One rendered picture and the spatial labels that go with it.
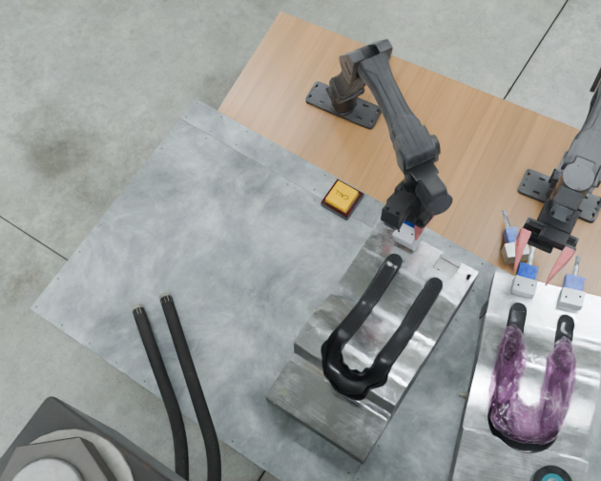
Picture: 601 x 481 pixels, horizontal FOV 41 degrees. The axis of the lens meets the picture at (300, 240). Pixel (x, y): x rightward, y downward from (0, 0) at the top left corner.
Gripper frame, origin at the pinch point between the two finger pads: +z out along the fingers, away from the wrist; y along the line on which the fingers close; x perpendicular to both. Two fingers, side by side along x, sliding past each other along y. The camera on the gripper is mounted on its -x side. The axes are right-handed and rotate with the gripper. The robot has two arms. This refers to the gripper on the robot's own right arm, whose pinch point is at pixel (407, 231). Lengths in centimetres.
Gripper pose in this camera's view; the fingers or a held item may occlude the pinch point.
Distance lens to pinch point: 186.7
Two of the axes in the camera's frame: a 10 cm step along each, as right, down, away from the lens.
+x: 5.8, -5.8, 5.7
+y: 8.1, 4.5, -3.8
